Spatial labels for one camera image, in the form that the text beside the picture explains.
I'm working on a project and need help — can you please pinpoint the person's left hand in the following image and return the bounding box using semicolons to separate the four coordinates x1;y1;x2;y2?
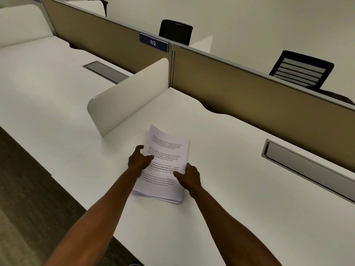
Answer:
127;145;155;178

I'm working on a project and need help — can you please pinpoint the person's right hand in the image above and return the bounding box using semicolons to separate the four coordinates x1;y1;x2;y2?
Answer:
176;163;202;199

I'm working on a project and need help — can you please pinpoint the stack of printed paper sheets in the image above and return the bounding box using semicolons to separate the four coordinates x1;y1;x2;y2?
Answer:
132;124;190;205

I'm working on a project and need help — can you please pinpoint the person's left forearm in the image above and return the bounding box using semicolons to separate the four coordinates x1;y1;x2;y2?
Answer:
44;169;139;266

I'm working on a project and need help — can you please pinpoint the person's right forearm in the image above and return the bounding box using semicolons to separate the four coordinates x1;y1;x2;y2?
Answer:
188;187;283;266

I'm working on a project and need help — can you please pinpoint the white rounded desk divider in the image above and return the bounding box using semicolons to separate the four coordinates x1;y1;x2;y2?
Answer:
189;35;213;53
0;4;54;49
87;58;170;138

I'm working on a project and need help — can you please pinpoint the tan fabric partition panel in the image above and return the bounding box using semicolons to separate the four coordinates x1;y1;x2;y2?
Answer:
41;0;175;89
170;44;355;175

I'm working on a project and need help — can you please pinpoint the blue desk number sign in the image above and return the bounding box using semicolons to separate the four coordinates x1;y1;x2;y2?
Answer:
139;33;169;53

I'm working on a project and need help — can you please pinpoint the black mesh office chair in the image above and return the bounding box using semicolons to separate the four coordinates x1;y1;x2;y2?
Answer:
159;19;193;46

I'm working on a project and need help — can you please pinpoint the black striped-back office chair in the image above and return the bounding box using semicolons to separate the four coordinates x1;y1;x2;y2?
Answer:
268;50;335;91

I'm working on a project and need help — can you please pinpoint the grey desk cable tray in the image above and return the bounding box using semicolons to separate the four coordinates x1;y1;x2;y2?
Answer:
260;139;355;205
82;61;130;84

